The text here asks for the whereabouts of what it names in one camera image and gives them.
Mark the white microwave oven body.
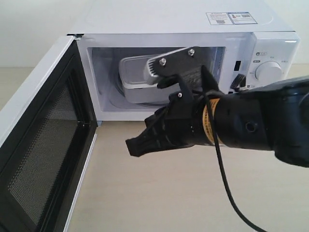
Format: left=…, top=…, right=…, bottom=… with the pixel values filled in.
left=69, top=0, right=300, bottom=122

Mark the white plastic food container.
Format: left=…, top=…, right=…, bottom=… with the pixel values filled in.
left=118, top=55, right=169, bottom=105

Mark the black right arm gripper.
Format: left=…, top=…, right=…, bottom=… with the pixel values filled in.
left=126, top=66, right=224, bottom=157

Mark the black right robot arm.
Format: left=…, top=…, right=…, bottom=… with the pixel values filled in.
left=126, top=65, right=309, bottom=167

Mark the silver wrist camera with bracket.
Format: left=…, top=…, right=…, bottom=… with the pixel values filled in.
left=143, top=46, right=212, bottom=89

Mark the black cable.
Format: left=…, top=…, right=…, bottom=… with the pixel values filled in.
left=193, top=88, right=263, bottom=232

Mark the white microwave door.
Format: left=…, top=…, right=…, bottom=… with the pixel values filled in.
left=0, top=36, right=97, bottom=232

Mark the upper white control knob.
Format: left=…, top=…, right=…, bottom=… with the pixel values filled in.
left=255, top=61, right=282, bottom=80

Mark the glass microwave turntable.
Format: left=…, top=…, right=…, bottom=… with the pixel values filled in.
left=115, top=72, right=169, bottom=107

